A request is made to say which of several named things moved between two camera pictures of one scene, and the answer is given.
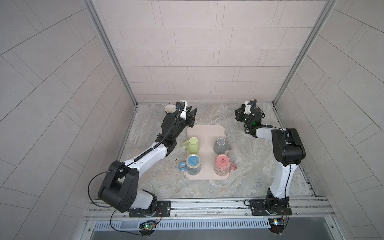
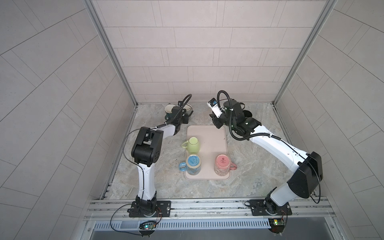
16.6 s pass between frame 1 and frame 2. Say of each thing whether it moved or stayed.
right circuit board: stayed
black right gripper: moved
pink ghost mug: stayed
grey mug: moved
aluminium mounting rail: stayed
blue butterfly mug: stayed
